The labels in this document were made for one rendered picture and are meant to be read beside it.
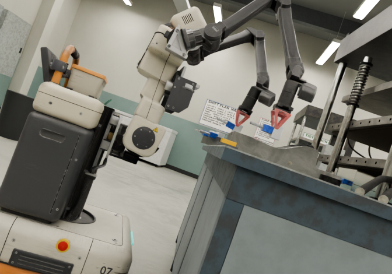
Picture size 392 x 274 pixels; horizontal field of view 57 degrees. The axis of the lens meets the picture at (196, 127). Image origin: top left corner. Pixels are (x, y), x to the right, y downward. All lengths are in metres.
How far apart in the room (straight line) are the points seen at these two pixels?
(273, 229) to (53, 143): 0.90
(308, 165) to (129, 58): 8.36
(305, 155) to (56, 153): 1.03
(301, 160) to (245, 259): 0.73
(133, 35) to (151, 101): 8.23
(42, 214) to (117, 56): 8.44
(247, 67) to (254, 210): 8.30
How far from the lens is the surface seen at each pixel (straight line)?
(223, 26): 1.58
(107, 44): 9.99
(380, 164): 2.12
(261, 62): 1.90
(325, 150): 6.01
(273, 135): 1.45
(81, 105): 1.48
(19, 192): 1.55
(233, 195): 0.96
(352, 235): 1.06
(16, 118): 5.37
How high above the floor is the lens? 0.77
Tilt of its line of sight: 3 degrees up
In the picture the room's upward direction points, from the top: 20 degrees clockwise
